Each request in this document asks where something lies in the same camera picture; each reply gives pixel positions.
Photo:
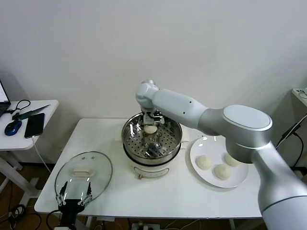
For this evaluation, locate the round glass pot lid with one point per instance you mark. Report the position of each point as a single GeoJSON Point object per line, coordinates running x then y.
{"type": "Point", "coordinates": [96, 163]}

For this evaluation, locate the white electric cooking pot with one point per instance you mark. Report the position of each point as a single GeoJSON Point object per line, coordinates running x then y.
{"type": "Point", "coordinates": [153, 171]}

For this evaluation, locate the grey floor power strip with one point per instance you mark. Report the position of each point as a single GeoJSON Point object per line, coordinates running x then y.
{"type": "Point", "coordinates": [146, 226]}

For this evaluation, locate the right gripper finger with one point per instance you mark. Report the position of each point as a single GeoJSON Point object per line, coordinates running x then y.
{"type": "Point", "coordinates": [144, 125]}
{"type": "Point", "coordinates": [158, 127]}

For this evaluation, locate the white steamed baozi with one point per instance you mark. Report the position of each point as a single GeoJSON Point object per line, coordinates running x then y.
{"type": "Point", "coordinates": [222, 172]}
{"type": "Point", "coordinates": [204, 163]}
{"type": "Point", "coordinates": [230, 161]}
{"type": "Point", "coordinates": [150, 129]}

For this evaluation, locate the white side table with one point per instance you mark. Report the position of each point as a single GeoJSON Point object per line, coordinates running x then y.
{"type": "Point", "coordinates": [14, 143]}

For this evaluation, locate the stainless steel steamer basket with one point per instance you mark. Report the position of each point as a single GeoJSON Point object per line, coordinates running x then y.
{"type": "Point", "coordinates": [165, 143]}

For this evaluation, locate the dark green knife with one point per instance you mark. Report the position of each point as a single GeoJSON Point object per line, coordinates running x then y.
{"type": "Point", "coordinates": [28, 114]}

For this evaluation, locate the white round plate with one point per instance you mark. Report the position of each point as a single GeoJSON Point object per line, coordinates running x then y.
{"type": "Point", "coordinates": [199, 148]}

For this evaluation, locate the blue computer mouse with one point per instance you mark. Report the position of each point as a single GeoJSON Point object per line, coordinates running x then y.
{"type": "Point", "coordinates": [13, 127]}

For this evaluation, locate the white power strip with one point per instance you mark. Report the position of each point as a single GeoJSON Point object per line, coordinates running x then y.
{"type": "Point", "coordinates": [302, 92]}

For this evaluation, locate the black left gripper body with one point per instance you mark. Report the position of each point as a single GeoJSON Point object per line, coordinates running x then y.
{"type": "Point", "coordinates": [70, 207]}

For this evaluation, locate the white side desk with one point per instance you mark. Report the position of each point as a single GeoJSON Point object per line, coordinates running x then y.
{"type": "Point", "coordinates": [298, 101]}

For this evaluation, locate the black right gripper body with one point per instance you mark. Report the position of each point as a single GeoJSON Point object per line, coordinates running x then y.
{"type": "Point", "coordinates": [160, 119]}

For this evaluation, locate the black smartphone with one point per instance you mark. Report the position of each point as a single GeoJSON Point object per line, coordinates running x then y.
{"type": "Point", "coordinates": [34, 125]}

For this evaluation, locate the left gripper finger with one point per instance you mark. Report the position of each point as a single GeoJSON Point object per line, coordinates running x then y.
{"type": "Point", "coordinates": [64, 187]}
{"type": "Point", "coordinates": [89, 190]}

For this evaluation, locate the black laptop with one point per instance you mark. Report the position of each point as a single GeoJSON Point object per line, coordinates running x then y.
{"type": "Point", "coordinates": [3, 105]}

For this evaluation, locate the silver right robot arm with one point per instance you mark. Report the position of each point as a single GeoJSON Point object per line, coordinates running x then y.
{"type": "Point", "coordinates": [216, 115]}

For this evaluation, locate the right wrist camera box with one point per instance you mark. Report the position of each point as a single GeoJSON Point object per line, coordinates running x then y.
{"type": "Point", "coordinates": [148, 118]}

